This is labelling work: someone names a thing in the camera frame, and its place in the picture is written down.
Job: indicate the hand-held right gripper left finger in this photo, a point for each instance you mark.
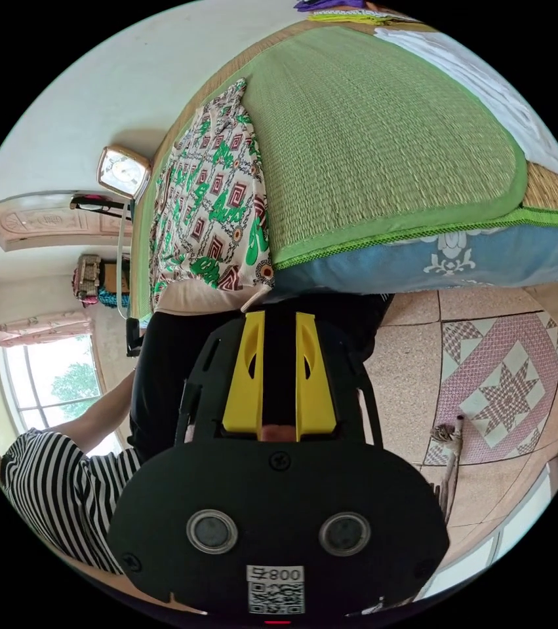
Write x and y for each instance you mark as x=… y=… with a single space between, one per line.
x=246 y=393

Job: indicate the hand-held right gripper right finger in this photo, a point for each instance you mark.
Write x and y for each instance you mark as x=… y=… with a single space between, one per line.
x=315 y=398

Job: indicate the person's left forearm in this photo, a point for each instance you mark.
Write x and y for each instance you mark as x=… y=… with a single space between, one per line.
x=96 y=417

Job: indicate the patterned t-shirt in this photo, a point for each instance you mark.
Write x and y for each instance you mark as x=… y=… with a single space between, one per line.
x=210 y=206

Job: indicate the person's right hand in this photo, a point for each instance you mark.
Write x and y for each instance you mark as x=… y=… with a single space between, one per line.
x=278 y=433

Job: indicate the broom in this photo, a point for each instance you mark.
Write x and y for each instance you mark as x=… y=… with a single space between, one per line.
x=448 y=457

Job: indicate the window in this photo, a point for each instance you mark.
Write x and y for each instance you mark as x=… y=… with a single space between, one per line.
x=57 y=383

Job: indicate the person's body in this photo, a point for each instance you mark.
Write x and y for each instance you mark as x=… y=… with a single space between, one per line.
x=62 y=491

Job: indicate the pink curtain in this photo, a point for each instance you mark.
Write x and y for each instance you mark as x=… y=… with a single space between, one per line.
x=42 y=327

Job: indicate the bed with green woven mat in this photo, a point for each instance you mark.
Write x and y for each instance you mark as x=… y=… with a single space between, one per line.
x=377 y=147

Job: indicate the white cloth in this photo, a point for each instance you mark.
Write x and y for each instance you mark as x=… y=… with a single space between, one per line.
x=480 y=83

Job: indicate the pile of clothes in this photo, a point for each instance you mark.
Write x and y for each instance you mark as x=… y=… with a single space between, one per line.
x=347 y=12

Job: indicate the square wall clock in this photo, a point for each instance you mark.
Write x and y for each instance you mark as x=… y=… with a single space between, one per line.
x=123 y=172

